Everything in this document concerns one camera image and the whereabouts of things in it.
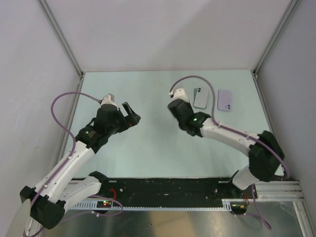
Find purple phone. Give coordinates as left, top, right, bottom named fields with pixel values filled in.
left=217, top=89, right=232, bottom=112

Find white slotted cable duct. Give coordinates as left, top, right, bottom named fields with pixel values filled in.
left=70, top=199, right=246, bottom=211

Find teal phone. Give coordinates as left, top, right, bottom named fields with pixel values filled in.
left=193, top=88, right=200, bottom=108

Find right aluminium corner post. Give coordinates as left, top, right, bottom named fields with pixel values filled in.
left=252, top=0, right=301, bottom=78

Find aluminium frame rail front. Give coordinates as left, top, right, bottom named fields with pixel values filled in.
left=66, top=180, right=303, bottom=200

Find aluminium corner post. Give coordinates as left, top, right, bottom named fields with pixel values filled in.
left=37, top=0, right=84, bottom=79
left=252, top=0, right=301, bottom=78

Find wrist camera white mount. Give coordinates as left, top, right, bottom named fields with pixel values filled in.
left=100, top=93, right=118, bottom=108
left=168, top=88, right=190, bottom=103

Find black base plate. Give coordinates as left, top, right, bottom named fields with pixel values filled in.
left=81, top=177, right=259, bottom=208

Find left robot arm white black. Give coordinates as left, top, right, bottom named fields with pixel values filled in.
left=20, top=102, right=141, bottom=230

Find left aluminium corner post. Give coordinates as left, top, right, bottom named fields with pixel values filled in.
left=37, top=0, right=84, bottom=79

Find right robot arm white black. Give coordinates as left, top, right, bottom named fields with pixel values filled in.
left=167, top=99, right=284, bottom=198

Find white phone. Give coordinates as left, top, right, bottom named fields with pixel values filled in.
left=198, top=87, right=209, bottom=109

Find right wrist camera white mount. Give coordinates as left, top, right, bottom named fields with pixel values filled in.
left=168, top=88, right=190, bottom=103

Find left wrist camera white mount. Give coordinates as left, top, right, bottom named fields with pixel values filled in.
left=100, top=93, right=118, bottom=108

